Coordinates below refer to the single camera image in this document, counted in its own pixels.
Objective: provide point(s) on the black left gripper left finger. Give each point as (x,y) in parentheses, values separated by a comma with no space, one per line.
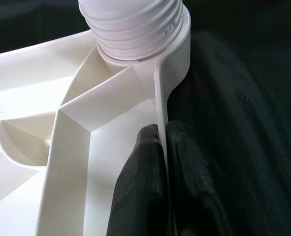
(142,191)

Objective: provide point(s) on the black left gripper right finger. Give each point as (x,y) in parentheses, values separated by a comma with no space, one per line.
(192,201)

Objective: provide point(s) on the white plastic children table top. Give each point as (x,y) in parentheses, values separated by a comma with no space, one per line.
(61,159)

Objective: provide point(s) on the white tapered plastic table leg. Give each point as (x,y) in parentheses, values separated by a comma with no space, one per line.
(130,27)

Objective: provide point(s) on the black table cloth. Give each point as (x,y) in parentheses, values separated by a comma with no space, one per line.
(246,123)

